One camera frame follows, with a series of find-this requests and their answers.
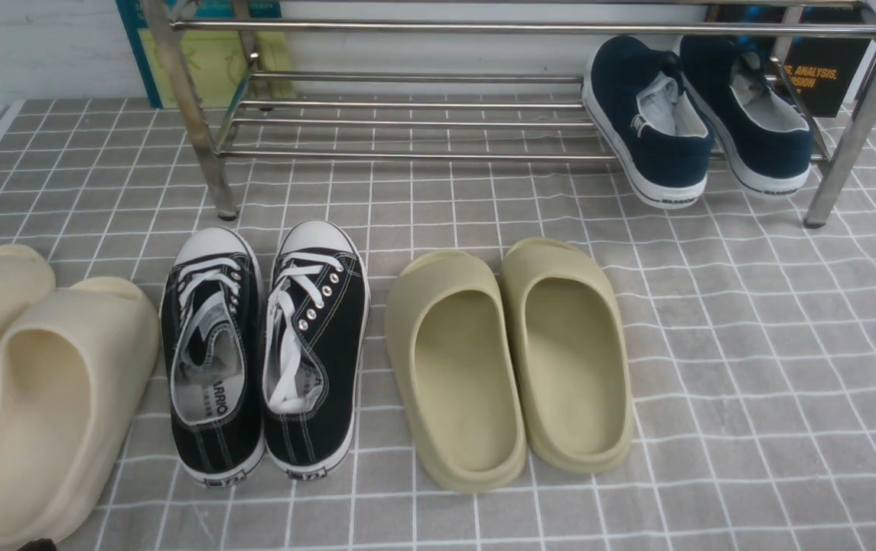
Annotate navy slip-on shoe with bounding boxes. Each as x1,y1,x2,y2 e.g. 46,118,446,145
581,35,715,210
673,35,814,199

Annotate left navy slip-on shoe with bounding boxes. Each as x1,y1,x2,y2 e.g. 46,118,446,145
581,35,715,210

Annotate black book orange text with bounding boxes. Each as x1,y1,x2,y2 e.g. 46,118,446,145
705,4,874,118

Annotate grey checkered floor mat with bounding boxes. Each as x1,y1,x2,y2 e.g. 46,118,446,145
0,91,876,550

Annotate right navy slip-on shoe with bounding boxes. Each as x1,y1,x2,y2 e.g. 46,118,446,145
673,35,814,199

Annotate black canvas sneaker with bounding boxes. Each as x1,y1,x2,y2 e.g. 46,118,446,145
159,227,264,487
262,220,370,481

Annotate left olive green slipper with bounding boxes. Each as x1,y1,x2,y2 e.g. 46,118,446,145
384,249,526,493

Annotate right olive green slipper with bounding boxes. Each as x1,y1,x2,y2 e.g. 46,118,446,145
500,237,634,474

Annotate blue and yellow poster board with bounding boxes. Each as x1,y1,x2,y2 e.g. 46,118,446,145
116,1,293,109

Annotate silver metal shoe rack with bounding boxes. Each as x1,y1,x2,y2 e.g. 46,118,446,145
141,1,876,229

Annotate right cream foam slipper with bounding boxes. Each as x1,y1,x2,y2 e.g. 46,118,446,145
0,276,161,550

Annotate olive green slipper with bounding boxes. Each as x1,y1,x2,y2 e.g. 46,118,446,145
384,249,526,493
500,237,634,474

